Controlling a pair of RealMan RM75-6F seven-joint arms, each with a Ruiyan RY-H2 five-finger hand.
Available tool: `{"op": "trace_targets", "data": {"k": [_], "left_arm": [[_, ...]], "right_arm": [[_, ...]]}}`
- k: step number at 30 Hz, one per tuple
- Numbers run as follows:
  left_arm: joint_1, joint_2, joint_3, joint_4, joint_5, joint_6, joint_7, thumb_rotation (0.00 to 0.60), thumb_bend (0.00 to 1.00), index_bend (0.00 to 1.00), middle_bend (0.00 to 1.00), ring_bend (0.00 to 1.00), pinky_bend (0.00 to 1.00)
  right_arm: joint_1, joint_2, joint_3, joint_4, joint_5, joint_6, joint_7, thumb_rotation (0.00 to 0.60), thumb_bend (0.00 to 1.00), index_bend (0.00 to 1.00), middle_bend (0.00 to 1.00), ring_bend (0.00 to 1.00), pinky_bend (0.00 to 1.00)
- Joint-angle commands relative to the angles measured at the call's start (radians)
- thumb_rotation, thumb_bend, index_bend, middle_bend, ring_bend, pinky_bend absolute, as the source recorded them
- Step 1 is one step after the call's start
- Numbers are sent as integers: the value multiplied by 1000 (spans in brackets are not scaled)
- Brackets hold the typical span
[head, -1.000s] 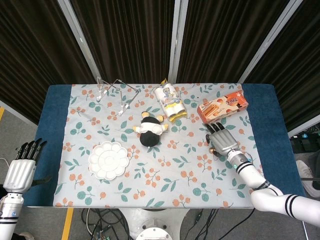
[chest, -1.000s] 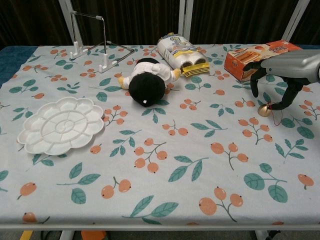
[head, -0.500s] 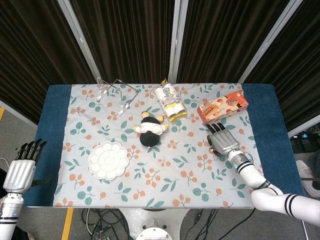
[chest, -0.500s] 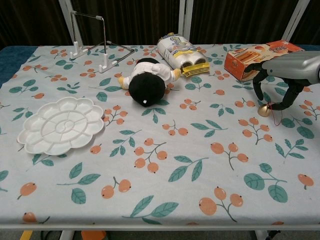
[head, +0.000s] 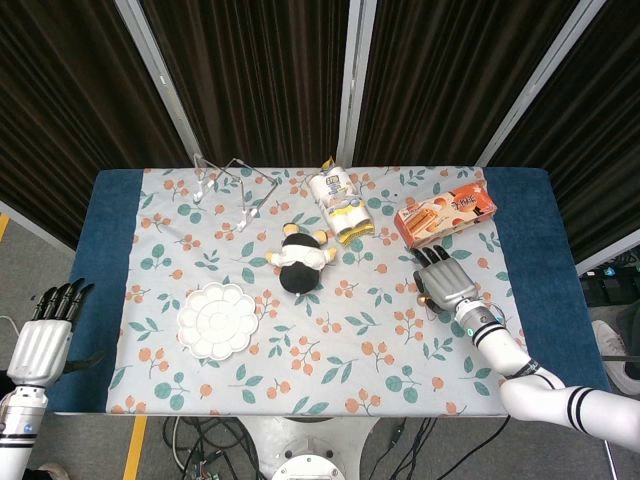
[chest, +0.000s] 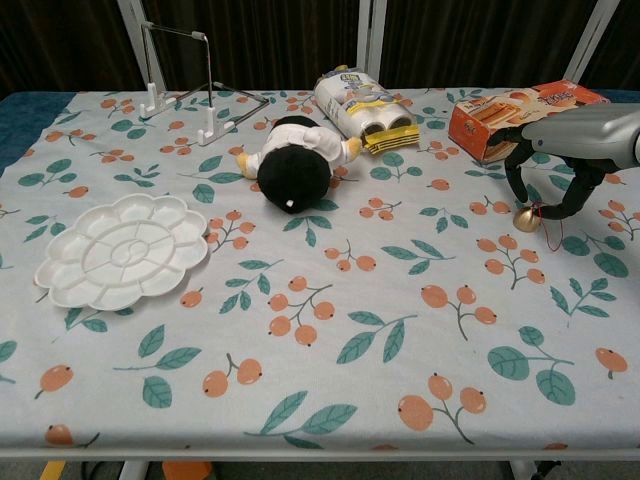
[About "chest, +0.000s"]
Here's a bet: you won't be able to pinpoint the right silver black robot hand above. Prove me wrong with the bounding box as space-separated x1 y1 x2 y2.
503 102 640 221

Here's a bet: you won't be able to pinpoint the small gold ball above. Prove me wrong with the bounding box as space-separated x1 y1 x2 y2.
513 201 565 253

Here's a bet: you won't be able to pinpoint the orange biscuit box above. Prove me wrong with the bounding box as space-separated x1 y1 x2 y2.
447 79 612 162

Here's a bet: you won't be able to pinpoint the dark pleated partition panel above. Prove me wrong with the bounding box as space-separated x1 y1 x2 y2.
117 0 386 94
569 0 640 94
357 0 616 91
0 0 151 99

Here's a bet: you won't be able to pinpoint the white yellow packaged rolls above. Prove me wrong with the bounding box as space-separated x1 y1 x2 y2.
313 64 422 156

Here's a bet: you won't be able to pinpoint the black and white plush toy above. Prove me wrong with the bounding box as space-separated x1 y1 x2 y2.
235 114 362 215

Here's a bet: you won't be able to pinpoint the floral fruit print tablecloth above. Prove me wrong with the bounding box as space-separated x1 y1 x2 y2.
0 87 640 451

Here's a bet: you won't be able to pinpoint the white flower-shaped paint palette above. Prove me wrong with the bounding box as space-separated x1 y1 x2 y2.
33 193 210 312

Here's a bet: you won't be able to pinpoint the blue table cover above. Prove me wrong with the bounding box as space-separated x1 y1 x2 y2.
0 91 74 176

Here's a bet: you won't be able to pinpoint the metal wire book stand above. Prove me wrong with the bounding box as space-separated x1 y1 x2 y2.
138 21 271 147

